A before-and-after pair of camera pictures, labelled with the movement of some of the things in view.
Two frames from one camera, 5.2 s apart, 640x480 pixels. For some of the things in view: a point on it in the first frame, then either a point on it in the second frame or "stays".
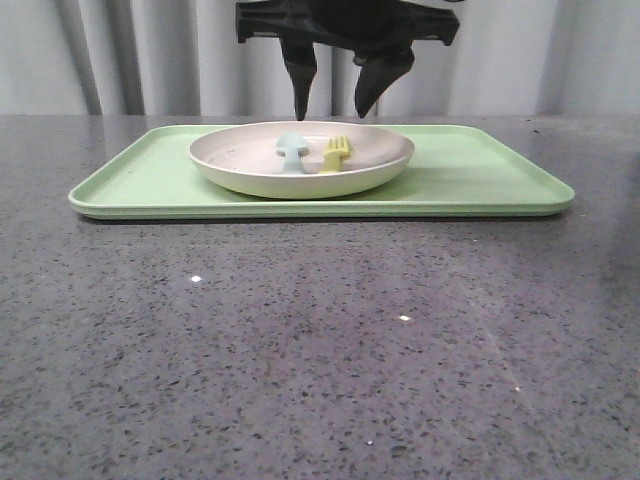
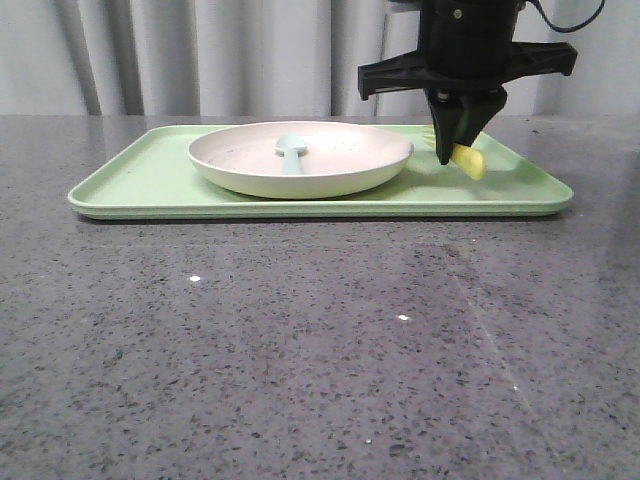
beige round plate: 246,160 stays
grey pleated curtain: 181,58 stays
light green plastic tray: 457,170 stays
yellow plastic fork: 339,149 to 464,158
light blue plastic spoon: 292,144 stays
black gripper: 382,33 to 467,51
